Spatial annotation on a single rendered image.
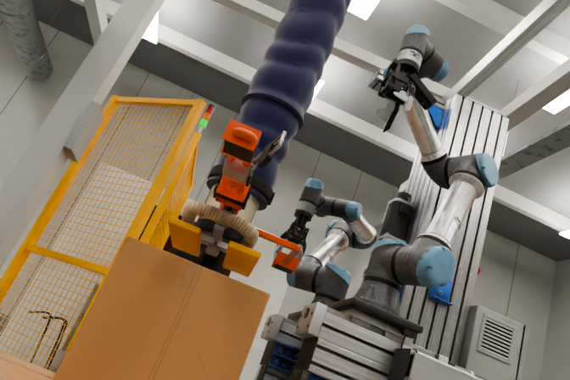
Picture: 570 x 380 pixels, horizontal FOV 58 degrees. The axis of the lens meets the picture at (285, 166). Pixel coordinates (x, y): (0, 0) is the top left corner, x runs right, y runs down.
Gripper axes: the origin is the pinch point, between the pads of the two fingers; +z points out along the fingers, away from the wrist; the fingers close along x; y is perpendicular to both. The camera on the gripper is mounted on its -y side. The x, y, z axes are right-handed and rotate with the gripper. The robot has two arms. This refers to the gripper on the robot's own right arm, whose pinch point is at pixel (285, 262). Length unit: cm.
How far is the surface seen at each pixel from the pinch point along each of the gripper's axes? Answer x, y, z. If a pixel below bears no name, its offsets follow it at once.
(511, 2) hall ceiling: 185, -290, -500
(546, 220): 549, -734, -471
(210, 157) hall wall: -159, -878, -370
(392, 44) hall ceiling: 81, -452, -500
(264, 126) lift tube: -26, 39, -31
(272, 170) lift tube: -18.1, 36.3, -18.4
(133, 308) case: -37, 60, 40
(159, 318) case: -30, 60, 39
